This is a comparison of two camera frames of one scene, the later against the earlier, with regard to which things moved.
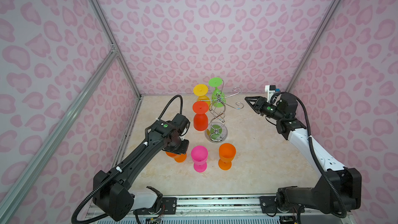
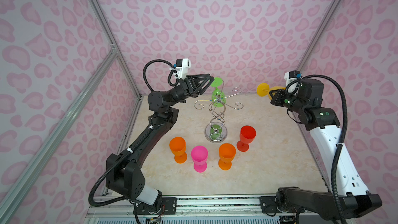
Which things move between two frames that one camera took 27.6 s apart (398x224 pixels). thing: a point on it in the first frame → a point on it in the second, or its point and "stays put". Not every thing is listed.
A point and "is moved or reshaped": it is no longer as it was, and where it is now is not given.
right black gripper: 260,106 → 276,100
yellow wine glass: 201,91 is moved or reshaped
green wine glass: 217,96 stays put
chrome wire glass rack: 216,130 stays put
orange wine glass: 227,152 stays put
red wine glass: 200,119 → 247,135
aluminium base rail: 220,208 stays put
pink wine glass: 199,154 stays put
